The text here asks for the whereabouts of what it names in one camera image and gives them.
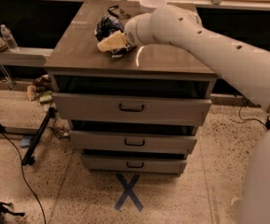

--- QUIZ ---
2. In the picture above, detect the grey drawer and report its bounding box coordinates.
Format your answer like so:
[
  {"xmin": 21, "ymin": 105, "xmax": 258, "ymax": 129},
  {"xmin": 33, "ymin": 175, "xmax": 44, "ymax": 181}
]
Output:
[
  {"xmin": 53, "ymin": 92, "xmax": 211, "ymax": 126},
  {"xmin": 70, "ymin": 131, "xmax": 197, "ymax": 154},
  {"xmin": 81, "ymin": 155, "xmax": 187, "ymax": 175}
]

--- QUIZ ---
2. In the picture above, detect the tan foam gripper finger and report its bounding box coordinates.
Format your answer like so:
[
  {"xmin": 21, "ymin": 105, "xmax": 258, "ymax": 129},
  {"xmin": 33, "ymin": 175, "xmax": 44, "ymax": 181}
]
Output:
[{"xmin": 97, "ymin": 31, "xmax": 127, "ymax": 52}]

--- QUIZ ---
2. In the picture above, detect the black tripod leg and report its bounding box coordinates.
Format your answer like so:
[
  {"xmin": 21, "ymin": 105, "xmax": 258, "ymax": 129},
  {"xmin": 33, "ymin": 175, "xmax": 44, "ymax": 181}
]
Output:
[{"xmin": 21, "ymin": 107, "xmax": 55, "ymax": 166}]

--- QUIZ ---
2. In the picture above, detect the pile of snack packets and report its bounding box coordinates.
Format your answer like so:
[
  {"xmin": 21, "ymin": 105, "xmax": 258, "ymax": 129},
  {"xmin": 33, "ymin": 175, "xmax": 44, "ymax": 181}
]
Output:
[{"xmin": 26, "ymin": 75, "xmax": 70, "ymax": 139}]

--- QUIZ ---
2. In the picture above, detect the black floor cable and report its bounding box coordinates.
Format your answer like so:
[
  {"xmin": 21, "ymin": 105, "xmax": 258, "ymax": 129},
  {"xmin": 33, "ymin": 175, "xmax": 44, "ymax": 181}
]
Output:
[{"xmin": 0, "ymin": 131, "xmax": 48, "ymax": 224}]

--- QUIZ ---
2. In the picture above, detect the clear plastic water bottle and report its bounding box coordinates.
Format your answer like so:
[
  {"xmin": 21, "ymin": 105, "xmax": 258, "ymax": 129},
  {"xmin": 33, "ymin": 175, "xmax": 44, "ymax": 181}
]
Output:
[{"xmin": 0, "ymin": 24, "xmax": 19, "ymax": 52}]

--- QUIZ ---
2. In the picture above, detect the black power adapter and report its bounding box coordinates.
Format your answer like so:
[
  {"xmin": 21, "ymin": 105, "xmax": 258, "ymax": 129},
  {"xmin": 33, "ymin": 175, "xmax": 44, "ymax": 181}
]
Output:
[{"xmin": 265, "ymin": 116, "xmax": 270, "ymax": 130}]

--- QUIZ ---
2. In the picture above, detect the black strap on floor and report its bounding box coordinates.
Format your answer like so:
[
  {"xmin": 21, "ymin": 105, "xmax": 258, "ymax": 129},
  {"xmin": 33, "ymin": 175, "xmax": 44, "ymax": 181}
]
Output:
[{"xmin": 0, "ymin": 201, "xmax": 26, "ymax": 219}]

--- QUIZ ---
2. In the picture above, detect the grey three-drawer cabinet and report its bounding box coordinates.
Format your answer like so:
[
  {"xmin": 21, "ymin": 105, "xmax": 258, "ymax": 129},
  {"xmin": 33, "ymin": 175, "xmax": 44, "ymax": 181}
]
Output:
[{"xmin": 43, "ymin": 0, "xmax": 220, "ymax": 176}]

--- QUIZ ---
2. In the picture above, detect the blue chip bag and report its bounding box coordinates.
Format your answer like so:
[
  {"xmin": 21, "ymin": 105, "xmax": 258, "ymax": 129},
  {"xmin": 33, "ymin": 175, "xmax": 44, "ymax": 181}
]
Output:
[{"xmin": 94, "ymin": 15, "xmax": 134, "ymax": 58}]

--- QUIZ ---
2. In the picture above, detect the middle grey drawer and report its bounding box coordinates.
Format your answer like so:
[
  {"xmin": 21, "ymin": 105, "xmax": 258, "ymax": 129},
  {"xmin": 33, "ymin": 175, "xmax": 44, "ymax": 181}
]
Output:
[{"xmin": 70, "ymin": 131, "xmax": 197, "ymax": 154}]

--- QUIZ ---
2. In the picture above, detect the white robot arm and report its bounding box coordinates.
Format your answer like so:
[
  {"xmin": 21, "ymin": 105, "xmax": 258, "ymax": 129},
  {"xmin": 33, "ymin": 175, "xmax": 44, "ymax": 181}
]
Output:
[{"xmin": 98, "ymin": 5, "xmax": 270, "ymax": 224}]

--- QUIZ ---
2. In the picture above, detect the blue tape cross mark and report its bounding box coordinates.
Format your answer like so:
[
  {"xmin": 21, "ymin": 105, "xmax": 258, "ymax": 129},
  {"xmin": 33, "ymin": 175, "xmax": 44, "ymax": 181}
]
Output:
[{"xmin": 114, "ymin": 174, "xmax": 144, "ymax": 212}]

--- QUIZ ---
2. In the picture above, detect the bottom grey drawer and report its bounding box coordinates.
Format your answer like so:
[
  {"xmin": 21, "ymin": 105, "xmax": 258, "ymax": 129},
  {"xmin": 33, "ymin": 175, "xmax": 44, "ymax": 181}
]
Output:
[{"xmin": 81, "ymin": 155, "xmax": 187, "ymax": 175}]

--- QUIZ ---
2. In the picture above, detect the small dark snack packet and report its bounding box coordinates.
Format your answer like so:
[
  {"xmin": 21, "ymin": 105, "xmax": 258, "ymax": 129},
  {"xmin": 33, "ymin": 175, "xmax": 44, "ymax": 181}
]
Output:
[{"xmin": 107, "ymin": 6, "xmax": 131, "ymax": 20}]

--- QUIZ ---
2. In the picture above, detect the white bowl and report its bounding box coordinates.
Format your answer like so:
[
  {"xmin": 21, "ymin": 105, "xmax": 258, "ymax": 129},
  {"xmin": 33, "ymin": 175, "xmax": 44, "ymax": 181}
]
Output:
[{"xmin": 139, "ymin": 0, "xmax": 167, "ymax": 13}]

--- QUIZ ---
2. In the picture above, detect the top grey drawer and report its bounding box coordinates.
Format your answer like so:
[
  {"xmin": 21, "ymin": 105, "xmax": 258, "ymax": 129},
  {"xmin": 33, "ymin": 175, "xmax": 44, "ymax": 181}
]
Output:
[{"xmin": 53, "ymin": 92, "xmax": 211, "ymax": 126}]

